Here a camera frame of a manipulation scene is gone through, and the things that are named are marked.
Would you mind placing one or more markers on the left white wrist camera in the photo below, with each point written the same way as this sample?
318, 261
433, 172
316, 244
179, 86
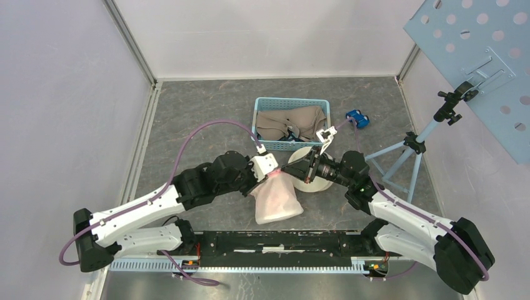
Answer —
263, 163

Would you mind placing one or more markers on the white mesh laundry bag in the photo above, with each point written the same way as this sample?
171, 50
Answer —
276, 199

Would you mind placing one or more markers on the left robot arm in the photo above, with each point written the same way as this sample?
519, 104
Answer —
101, 237

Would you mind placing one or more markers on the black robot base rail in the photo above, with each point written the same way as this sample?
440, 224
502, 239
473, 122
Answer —
289, 249

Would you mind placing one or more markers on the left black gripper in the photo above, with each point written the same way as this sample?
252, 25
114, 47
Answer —
254, 183

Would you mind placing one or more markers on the beige bra in basket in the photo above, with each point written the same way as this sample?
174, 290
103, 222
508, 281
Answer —
302, 123

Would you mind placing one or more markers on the blue toy car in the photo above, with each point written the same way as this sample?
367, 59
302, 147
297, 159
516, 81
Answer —
357, 118

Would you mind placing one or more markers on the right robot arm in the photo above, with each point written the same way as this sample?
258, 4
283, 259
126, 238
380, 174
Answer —
455, 250

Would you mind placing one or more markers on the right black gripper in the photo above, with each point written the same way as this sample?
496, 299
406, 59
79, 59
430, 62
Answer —
304, 169

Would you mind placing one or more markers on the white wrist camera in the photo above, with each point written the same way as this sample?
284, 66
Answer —
325, 137
263, 163

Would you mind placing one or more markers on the blue tripod stand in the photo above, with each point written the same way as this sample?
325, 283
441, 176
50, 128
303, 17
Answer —
414, 144

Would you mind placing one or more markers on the blue perforated panel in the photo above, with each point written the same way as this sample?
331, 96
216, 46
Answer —
485, 43

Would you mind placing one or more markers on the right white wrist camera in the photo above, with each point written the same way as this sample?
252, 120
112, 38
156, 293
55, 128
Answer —
325, 137

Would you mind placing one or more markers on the white cable tray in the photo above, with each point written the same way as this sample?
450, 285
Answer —
165, 265

